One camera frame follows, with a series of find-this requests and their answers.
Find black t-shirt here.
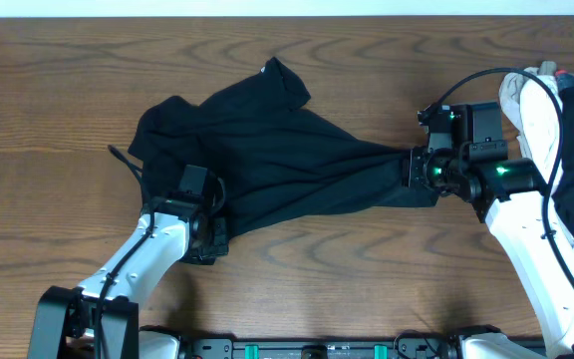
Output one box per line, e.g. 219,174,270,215
129,58,437,236

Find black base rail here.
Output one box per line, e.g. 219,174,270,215
137,324,550,359

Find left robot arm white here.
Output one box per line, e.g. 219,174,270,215
28,199,229,358

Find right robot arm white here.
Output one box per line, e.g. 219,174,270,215
402,142,574,358

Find white crumpled garment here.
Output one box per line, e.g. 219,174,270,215
499,66,564,206

